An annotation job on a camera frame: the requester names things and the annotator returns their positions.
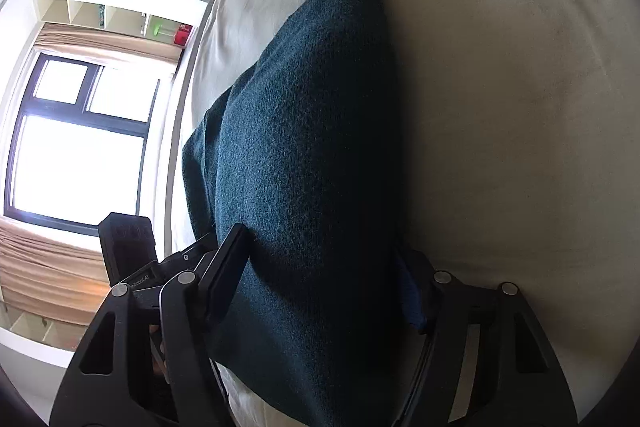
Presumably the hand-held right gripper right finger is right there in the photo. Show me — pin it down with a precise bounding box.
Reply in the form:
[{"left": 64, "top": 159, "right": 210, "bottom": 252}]
[{"left": 397, "top": 244, "right": 573, "bottom": 427}]

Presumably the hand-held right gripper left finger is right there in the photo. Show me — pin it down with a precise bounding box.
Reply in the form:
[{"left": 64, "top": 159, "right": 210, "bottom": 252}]
[{"left": 50, "top": 223, "right": 251, "bottom": 427}]

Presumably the dark teal knit sweater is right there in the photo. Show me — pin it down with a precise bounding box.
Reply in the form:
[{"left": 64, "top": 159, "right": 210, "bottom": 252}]
[{"left": 181, "top": 0, "right": 426, "bottom": 427}]

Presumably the beige curtain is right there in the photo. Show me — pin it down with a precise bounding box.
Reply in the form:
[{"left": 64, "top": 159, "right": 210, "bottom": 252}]
[
  {"left": 0, "top": 216, "right": 117, "bottom": 324},
  {"left": 34, "top": 23, "right": 184, "bottom": 74}
]

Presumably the black framed window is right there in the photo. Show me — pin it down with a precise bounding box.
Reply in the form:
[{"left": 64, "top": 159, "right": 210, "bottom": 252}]
[{"left": 4, "top": 57, "right": 161, "bottom": 238}]

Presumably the white open shelf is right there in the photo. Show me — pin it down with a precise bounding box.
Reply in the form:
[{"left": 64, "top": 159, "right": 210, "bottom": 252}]
[
  {"left": 0, "top": 301, "right": 87, "bottom": 369},
  {"left": 34, "top": 0, "right": 202, "bottom": 54}
]

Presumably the bed with beige cover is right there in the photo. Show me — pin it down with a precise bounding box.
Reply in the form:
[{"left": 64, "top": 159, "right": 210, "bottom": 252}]
[{"left": 190, "top": 0, "right": 637, "bottom": 427}]

